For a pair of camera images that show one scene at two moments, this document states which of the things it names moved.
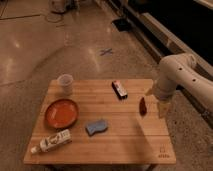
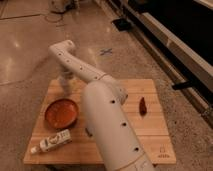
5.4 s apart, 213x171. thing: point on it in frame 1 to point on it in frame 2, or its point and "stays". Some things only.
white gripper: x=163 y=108 to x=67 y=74
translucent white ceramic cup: x=66 y=80 stays
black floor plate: x=122 y=25 stays
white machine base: x=57 y=6 stays
